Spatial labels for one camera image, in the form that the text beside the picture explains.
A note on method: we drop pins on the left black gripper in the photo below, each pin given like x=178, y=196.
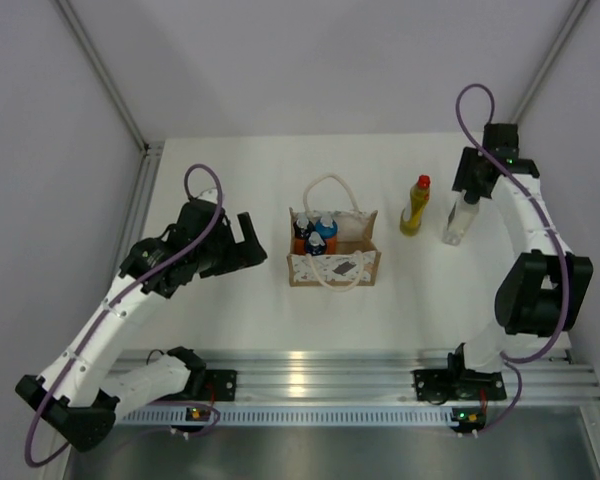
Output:
x=241, y=254

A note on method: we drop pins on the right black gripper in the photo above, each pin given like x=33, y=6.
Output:
x=470, y=156

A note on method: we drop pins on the clear bottle grey cap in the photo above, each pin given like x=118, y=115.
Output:
x=462, y=215

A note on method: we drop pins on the dark blue front pump bottle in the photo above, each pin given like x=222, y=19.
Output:
x=315, y=245

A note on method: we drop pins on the dark blue pump bottle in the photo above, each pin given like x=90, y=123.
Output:
x=302, y=227
x=315, y=245

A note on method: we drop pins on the light blue pump bottle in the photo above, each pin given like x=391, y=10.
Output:
x=327, y=228

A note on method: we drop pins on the yellow bottle red cap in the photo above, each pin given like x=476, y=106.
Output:
x=411, y=216

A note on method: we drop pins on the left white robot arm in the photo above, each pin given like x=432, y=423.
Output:
x=75, y=395

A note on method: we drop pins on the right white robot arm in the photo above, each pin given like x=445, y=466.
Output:
x=543, y=291

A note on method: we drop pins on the burlap canvas tote bag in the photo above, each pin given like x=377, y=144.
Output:
x=355, y=260

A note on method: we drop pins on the dark blue rear pump bottle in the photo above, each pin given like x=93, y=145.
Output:
x=302, y=227

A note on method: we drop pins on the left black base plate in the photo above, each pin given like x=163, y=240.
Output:
x=219, y=385

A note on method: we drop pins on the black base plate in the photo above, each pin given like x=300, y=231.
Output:
x=434, y=386
x=219, y=385

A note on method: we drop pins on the right aluminium frame post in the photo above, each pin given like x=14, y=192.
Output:
x=559, y=41

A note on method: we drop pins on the aluminium frame post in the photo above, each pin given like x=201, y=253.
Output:
x=79, y=32
x=559, y=41

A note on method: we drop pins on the slotted grey cable duct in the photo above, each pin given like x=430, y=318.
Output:
x=232, y=415

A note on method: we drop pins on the aluminium mounting rail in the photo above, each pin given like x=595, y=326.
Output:
x=382, y=377

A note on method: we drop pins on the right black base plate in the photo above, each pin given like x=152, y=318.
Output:
x=434, y=386

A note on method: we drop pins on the left aluminium frame post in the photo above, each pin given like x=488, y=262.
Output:
x=79, y=32

